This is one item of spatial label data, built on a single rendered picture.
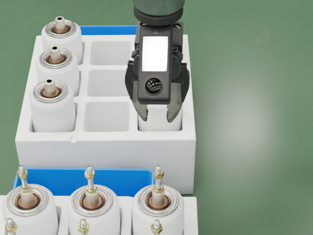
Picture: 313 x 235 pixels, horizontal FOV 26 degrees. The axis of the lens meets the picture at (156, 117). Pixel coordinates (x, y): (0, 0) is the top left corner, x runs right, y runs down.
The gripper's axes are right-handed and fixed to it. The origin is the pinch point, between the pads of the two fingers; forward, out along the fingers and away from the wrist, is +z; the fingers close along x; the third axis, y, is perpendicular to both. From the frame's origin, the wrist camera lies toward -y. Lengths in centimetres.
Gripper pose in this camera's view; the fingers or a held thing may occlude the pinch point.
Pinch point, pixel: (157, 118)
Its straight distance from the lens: 108.6
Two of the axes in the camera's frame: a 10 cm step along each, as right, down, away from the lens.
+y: 0.8, -6.7, 7.4
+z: 0.0, 7.4, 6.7
